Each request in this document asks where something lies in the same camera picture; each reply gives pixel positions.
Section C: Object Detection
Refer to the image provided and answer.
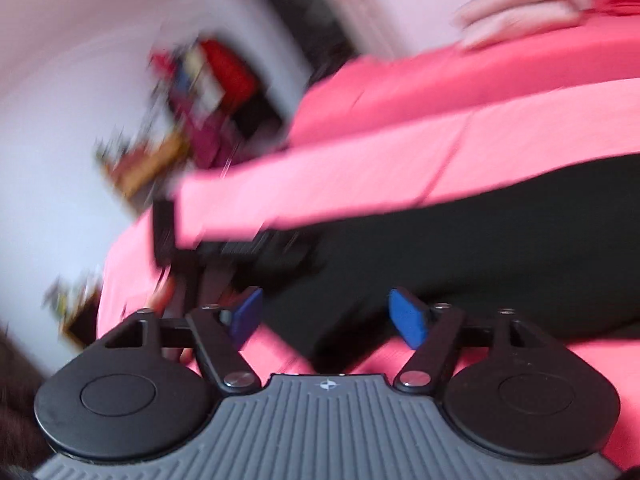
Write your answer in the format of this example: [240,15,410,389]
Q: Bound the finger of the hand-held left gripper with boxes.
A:
[200,227,323,281]

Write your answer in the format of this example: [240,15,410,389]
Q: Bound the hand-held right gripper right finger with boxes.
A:
[388,287,551,394]

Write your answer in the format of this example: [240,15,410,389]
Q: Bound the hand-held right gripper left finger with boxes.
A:
[102,286,264,395]

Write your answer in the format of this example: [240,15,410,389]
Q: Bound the black knit pants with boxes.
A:
[257,152,640,363]

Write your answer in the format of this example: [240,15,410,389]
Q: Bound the brown cluttered shelf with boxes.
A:
[96,127,193,206]

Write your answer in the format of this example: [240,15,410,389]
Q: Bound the pink terry bed blanket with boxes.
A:
[96,76,640,377]

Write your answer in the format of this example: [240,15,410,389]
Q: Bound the pink bed sheet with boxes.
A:
[289,21,640,152]

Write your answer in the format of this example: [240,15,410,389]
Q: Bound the beige patterned curtain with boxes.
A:
[300,0,406,58]

